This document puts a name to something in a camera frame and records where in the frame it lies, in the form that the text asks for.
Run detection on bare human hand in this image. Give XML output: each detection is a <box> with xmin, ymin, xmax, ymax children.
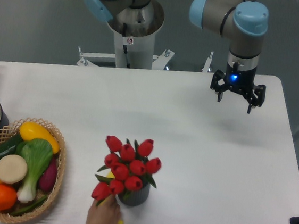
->
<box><xmin>86</xmin><ymin>195</ymin><xmax>122</xmax><ymax>224</ymax></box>

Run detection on red tulip bouquet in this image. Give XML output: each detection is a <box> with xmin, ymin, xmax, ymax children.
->
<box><xmin>91</xmin><ymin>135</ymin><xmax>162</xmax><ymax>204</ymax></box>

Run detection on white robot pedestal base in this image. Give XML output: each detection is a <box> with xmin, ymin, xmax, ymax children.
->
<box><xmin>77</xmin><ymin>0</ymin><xmax>175</xmax><ymax>71</ymax></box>

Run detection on yellow object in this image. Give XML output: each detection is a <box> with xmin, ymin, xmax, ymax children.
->
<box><xmin>106</xmin><ymin>172</ymin><xmax>124</xmax><ymax>224</ymax></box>

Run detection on green chili pepper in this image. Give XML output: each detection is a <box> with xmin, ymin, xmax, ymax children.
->
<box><xmin>10</xmin><ymin>195</ymin><xmax>48</xmax><ymax>217</ymax></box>

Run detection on yellow squash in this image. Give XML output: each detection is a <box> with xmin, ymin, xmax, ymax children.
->
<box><xmin>19</xmin><ymin>121</ymin><xmax>60</xmax><ymax>154</ymax></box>

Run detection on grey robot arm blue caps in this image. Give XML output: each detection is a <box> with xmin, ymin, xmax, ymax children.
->
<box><xmin>83</xmin><ymin>0</ymin><xmax>269</xmax><ymax>108</ymax></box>

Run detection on woven wicker basket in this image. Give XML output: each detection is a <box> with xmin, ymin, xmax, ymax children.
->
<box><xmin>0</xmin><ymin>118</ymin><xmax>66</xmax><ymax>224</ymax></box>

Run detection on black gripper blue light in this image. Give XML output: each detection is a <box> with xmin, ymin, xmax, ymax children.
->
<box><xmin>210</xmin><ymin>65</ymin><xmax>266</xmax><ymax>114</ymax></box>

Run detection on dark grey ribbed vase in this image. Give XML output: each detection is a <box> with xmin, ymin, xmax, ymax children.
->
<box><xmin>118</xmin><ymin>183</ymin><xmax>150</xmax><ymax>207</ymax></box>

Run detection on orange fruit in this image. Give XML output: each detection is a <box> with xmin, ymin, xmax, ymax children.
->
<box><xmin>0</xmin><ymin>184</ymin><xmax>17</xmax><ymax>211</ymax></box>

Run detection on green bok choy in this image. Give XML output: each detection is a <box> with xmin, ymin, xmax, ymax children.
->
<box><xmin>16</xmin><ymin>138</ymin><xmax>53</xmax><ymax>203</ymax></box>

